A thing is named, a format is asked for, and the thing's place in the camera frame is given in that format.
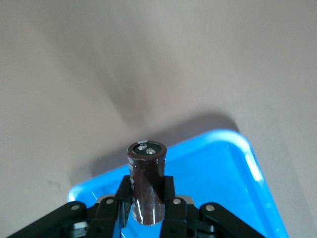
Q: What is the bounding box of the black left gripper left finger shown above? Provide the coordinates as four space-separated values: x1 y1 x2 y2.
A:
4 175 136 238

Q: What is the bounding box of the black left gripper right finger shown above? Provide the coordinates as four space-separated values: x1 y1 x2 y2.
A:
160 175 268 238

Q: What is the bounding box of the long brown electrolytic capacitor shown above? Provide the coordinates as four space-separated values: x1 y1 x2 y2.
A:
126 139 167 225

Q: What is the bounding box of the blue plastic tray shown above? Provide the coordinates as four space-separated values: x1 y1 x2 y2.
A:
67 128 289 238

